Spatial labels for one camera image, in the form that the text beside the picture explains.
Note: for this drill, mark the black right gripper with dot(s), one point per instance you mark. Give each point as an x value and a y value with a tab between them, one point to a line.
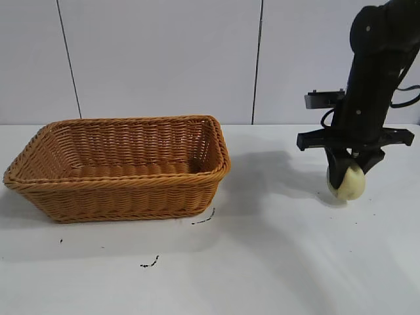
361	121

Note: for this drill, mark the pale yellow round fruit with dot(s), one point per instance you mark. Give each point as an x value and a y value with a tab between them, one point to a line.
352	185

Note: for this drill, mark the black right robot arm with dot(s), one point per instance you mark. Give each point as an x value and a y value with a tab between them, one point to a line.
374	49

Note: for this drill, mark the brown woven wicker basket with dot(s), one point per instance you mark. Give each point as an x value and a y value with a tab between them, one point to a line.
131	197

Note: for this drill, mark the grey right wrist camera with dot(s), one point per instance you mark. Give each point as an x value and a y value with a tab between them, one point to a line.
321	99

